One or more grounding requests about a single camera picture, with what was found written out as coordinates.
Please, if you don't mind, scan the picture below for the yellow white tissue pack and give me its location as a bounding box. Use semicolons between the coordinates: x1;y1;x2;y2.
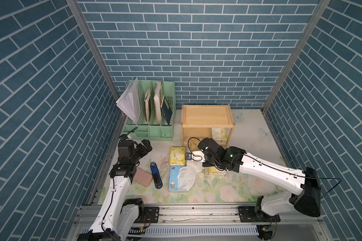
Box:
209;167;225;176
211;128;228;145

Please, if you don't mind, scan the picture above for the yellow floral tissue pack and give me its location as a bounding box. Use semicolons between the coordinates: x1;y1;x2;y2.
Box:
169;146;186;166

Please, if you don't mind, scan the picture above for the blue cartoon tissue pack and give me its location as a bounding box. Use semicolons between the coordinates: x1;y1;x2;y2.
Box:
169;165;197;192

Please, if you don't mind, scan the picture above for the orange beige tissue pack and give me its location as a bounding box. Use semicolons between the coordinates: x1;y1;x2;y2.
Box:
188;138;200;152

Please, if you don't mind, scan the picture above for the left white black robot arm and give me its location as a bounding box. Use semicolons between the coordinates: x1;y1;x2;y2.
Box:
77;139;152;241

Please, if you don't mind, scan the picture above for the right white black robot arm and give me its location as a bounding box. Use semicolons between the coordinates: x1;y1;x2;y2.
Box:
192;138;321;218

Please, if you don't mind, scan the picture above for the wooden two-tier shelf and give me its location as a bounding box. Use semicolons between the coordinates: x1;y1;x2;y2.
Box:
181;105;235;146

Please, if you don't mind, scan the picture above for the blue stapler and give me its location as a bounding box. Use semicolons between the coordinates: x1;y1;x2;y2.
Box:
150;162;163;189

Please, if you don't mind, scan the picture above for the floral table mat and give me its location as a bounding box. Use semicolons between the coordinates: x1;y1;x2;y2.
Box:
126;109;285;204

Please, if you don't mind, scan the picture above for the dark blue book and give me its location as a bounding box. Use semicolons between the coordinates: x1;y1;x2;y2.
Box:
160;96;173;125

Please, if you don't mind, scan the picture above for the white paper stack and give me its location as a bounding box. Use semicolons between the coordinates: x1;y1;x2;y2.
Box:
116;78;140;125

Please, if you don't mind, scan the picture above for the thin beige book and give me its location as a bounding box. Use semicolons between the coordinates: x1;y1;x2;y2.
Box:
144;89;151;122

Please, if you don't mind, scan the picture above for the white yellow book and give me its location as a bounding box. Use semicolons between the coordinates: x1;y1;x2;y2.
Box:
153;81;162;125

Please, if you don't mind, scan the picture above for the green plastic file organizer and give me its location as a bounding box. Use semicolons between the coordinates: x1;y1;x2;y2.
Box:
116;79;176;141

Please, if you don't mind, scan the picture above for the green circuit board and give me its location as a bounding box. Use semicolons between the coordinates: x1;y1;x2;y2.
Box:
129;227;146;236

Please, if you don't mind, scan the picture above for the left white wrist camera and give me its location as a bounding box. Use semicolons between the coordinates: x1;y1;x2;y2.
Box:
119;134;129;142

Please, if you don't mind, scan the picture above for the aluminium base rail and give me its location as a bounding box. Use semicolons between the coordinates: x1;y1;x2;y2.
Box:
67;203;332;241

